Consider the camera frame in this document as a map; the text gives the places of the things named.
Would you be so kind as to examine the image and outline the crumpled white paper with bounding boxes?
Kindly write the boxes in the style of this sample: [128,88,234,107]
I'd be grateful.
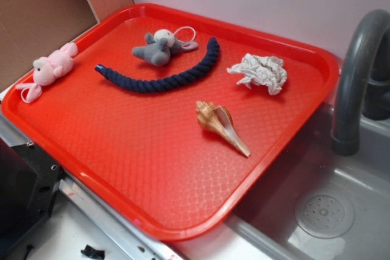
[227,53,288,96]

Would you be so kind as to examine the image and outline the red plastic tray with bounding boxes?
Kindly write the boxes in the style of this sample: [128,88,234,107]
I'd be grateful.
[1,4,339,242]

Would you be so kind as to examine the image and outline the brown conch seashell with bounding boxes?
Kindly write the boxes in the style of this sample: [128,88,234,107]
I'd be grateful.
[196,101,250,158]

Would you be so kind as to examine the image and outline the grey plush elephant toy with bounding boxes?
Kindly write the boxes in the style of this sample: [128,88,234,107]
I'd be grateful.
[132,26,199,66]

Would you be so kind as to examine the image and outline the grey plastic sink basin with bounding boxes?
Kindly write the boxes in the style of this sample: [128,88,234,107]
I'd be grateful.
[226,105,389,259]

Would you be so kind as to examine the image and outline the pink plush bunny toy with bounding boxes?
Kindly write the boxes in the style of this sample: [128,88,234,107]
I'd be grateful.
[15,43,78,104]

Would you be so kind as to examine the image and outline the round sink drain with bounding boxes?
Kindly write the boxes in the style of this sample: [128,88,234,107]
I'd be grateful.
[294,189,355,239]

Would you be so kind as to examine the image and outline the grey toy faucet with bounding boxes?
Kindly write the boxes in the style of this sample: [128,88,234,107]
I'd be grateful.
[331,9,389,156]

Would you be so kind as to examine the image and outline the black tape scrap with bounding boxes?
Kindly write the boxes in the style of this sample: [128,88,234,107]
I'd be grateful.
[80,245,105,260]

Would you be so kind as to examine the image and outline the brown cardboard panel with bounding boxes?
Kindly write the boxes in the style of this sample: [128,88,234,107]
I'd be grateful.
[1,0,133,90]

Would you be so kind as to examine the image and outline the navy blue braided rope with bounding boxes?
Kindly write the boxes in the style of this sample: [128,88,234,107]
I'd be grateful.
[94,37,221,94]

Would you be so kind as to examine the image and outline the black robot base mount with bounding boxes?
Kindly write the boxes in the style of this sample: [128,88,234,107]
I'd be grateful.
[1,141,62,252]

